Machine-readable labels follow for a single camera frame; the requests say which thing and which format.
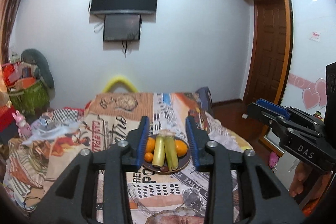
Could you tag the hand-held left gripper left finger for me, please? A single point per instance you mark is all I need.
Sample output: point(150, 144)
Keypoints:
point(143, 140)

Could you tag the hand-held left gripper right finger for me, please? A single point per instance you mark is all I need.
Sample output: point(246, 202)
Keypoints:
point(191, 140)

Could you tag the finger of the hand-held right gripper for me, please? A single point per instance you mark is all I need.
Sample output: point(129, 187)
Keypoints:
point(265, 115)
point(273, 106)

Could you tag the large orange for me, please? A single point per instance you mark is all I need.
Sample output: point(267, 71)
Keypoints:
point(181, 148)

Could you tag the small tangerine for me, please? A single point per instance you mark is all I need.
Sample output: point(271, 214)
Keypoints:
point(148, 156)

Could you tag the long yellow corn cob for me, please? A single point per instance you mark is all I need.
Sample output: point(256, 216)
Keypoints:
point(159, 151)

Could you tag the dark brown round plate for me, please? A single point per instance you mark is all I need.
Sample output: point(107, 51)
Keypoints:
point(182, 162)

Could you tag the short green-yellow corn cob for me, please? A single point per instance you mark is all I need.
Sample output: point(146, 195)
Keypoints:
point(171, 154)

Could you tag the red tomato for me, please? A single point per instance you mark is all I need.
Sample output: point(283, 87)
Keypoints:
point(164, 168)

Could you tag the person's right hand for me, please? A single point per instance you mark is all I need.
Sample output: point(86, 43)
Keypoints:
point(299, 179)

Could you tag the pink slipper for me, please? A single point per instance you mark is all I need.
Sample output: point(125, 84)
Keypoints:
point(273, 159)

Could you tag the newspaper print tablecloth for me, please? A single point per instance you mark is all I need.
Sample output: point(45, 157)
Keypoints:
point(110, 119)

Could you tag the blue bag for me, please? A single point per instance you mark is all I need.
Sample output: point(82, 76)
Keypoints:
point(204, 98)

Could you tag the brown wooden door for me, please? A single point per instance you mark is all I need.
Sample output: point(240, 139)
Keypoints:
point(270, 56)

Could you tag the white wardrobe door with hearts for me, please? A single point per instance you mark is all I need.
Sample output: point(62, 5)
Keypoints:
point(309, 69)

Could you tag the yellow foam tube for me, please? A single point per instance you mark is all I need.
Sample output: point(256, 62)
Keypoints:
point(120, 81)

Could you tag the black checkered cloth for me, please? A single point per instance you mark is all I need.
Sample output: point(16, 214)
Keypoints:
point(65, 116)

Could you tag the red white sticker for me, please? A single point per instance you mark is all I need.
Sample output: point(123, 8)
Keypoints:
point(315, 36)

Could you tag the clear plastic bag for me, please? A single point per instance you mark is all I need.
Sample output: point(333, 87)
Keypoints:
point(43, 129)

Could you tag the pink rabbit toy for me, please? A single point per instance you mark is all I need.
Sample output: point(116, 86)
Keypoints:
point(22, 125)

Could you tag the green box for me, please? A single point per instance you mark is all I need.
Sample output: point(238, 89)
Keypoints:
point(29, 98)

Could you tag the striped blanket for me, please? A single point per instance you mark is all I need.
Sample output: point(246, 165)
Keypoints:
point(23, 166)

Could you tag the grey pillow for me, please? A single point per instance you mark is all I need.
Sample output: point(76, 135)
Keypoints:
point(43, 66)

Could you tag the red boxes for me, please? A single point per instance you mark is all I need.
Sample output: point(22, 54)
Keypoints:
point(18, 74)

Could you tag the brown curtain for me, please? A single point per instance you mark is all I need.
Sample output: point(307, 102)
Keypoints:
point(10, 11)

